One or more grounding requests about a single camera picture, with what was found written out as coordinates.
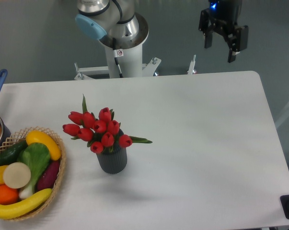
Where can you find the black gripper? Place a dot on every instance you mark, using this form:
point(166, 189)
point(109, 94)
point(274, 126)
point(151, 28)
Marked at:
point(221, 17)

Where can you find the red tulip bouquet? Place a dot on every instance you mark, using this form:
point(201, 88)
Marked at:
point(101, 133)

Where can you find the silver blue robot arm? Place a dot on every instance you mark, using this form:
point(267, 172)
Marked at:
point(117, 26)

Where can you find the dark grey ribbed vase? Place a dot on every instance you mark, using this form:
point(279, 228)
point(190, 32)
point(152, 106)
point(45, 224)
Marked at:
point(113, 158)

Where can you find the green bok choy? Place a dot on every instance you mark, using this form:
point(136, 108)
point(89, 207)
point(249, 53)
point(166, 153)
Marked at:
point(36, 156)

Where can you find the purple sweet potato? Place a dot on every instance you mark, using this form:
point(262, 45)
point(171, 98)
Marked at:
point(48, 178)

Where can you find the woven wicker basket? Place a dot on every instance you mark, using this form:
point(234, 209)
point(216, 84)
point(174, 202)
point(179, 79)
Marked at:
point(20, 136)

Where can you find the dark green cucumber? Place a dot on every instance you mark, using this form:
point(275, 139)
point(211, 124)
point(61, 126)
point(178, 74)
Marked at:
point(11, 154)

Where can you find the orange fruit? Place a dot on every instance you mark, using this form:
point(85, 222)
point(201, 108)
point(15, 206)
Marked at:
point(8, 195)

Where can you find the yellow banana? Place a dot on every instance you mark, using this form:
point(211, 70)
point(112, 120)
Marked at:
point(25, 206)

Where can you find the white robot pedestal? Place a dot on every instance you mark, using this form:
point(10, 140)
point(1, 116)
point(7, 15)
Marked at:
point(121, 63)

